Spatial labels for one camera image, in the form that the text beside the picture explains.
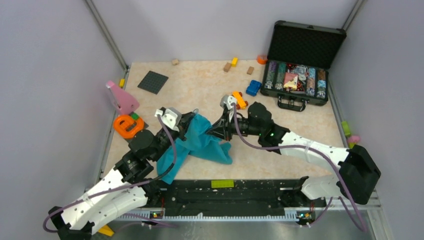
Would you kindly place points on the tan wooden block left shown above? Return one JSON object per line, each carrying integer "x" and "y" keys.
{"x": 227, "y": 67}

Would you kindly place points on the small yellow block at wall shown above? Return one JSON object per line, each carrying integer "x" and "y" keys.
{"x": 122, "y": 83}

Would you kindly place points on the yellow wedge block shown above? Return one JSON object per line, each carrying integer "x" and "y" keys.
{"x": 106, "y": 230}

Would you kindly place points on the teal garment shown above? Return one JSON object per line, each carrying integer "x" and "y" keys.
{"x": 200, "y": 145}

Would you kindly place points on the black lego baseplate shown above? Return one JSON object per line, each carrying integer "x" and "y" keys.
{"x": 153, "y": 82}

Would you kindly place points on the tan wooden block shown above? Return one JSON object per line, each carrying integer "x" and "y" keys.
{"x": 250, "y": 70}
{"x": 227, "y": 67}

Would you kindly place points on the pink plastic toy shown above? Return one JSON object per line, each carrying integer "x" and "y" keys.
{"x": 123, "y": 102}

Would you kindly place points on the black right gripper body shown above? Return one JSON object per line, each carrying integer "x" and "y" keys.
{"x": 230, "y": 128}

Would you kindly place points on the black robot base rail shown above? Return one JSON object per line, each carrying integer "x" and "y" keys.
{"x": 238, "y": 198}

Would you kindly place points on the yellow toy car red wheels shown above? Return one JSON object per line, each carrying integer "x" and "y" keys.
{"x": 241, "y": 104}

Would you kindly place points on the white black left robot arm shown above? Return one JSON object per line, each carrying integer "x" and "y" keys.
{"x": 151, "y": 157}

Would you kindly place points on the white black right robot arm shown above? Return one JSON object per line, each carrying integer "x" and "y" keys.
{"x": 354, "y": 174}

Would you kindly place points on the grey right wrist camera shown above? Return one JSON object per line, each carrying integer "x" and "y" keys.
{"x": 228, "y": 101}

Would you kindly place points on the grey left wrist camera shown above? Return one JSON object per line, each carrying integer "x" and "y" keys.
{"x": 170, "y": 117}

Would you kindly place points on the green pink toy pile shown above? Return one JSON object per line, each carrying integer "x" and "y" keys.
{"x": 351, "y": 139}

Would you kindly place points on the black poker chip case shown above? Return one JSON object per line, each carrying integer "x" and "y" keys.
{"x": 298, "y": 60}

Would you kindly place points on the tan wooden block right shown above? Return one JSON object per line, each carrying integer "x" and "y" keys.
{"x": 250, "y": 70}

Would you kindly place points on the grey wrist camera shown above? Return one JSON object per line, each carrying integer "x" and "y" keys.
{"x": 228, "y": 101}
{"x": 170, "y": 117}

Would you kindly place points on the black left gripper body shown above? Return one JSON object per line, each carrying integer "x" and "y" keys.
{"x": 165, "y": 142}

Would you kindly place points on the blue toy car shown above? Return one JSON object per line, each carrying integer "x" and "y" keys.
{"x": 253, "y": 88}

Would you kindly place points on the orange plastic toy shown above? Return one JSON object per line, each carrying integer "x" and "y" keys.
{"x": 128, "y": 125}

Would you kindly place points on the orange tape roll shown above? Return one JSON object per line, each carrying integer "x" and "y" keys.
{"x": 262, "y": 59}

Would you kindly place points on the yellow wooden block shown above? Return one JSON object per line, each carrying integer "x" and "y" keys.
{"x": 234, "y": 62}

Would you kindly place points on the green label strip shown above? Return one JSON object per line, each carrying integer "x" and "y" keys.
{"x": 222, "y": 183}

